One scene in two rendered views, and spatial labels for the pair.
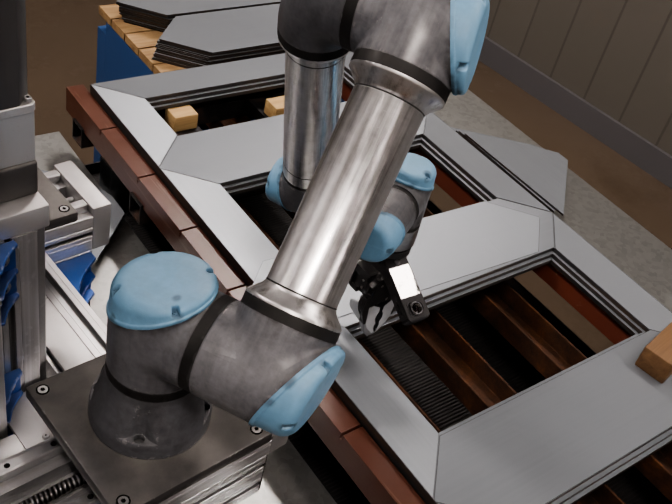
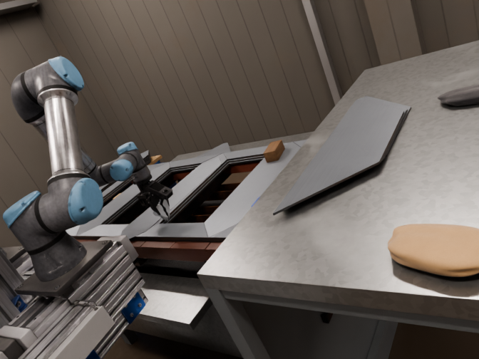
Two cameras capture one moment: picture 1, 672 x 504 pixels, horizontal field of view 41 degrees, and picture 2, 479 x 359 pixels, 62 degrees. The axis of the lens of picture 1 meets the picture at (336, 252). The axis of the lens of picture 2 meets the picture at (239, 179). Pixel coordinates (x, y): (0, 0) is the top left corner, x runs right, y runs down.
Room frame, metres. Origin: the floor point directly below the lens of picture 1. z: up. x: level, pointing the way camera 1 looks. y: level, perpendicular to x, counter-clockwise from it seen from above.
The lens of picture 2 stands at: (-0.43, -0.36, 1.49)
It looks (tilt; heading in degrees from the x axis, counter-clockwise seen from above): 22 degrees down; 357
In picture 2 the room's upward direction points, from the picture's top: 24 degrees counter-clockwise
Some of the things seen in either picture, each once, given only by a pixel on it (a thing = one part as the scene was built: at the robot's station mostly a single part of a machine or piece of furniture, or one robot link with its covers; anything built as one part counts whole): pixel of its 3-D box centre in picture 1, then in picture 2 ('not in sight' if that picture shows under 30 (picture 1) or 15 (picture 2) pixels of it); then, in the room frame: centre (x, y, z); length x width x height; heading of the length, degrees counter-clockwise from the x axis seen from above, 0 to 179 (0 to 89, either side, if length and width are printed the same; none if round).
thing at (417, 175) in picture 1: (405, 192); (130, 157); (1.15, -0.08, 1.15); 0.09 x 0.08 x 0.11; 165
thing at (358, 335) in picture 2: not in sight; (361, 264); (0.75, -0.70, 0.51); 1.30 x 0.04 x 1.01; 135
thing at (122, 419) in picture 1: (153, 383); (54, 251); (0.70, 0.17, 1.09); 0.15 x 0.15 x 0.10
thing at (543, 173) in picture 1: (522, 160); (213, 153); (1.98, -0.40, 0.77); 0.45 x 0.20 x 0.04; 45
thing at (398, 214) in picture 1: (371, 220); (120, 169); (1.06, -0.04, 1.15); 0.11 x 0.11 x 0.08; 75
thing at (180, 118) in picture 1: (181, 117); not in sight; (1.73, 0.43, 0.79); 0.06 x 0.05 x 0.04; 135
